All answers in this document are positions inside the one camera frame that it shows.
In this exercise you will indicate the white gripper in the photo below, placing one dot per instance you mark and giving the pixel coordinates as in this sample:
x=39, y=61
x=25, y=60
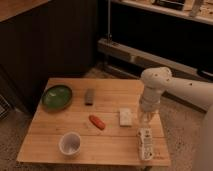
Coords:
x=150, y=99

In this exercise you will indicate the white sponge block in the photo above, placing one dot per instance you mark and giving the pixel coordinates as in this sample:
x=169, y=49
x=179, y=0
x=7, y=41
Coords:
x=125, y=117

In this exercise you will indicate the clear plastic bottle with label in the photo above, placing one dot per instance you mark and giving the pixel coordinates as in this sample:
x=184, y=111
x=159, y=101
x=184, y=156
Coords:
x=145, y=149

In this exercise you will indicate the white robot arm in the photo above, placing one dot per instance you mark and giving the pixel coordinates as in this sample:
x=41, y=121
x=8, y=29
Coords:
x=158, y=80

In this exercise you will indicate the orange carrot toy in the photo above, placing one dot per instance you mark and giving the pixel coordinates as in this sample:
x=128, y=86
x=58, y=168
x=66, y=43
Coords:
x=97, y=122

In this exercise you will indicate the dark grey rectangular block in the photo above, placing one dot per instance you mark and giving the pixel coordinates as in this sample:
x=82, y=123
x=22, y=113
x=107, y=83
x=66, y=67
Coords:
x=89, y=96

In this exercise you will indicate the wooden table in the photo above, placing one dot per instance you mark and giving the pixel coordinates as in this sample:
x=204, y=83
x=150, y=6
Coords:
x=115, y=145

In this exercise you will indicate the green bowl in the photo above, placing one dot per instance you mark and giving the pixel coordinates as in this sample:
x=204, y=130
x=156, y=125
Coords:
x=57, y=97

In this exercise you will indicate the wooden shelf top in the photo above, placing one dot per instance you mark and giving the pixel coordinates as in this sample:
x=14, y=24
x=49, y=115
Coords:
x=203, y=15

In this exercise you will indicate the metal vertical pole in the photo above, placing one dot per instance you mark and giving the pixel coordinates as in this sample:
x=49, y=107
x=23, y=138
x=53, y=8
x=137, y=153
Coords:
x=109, y=21

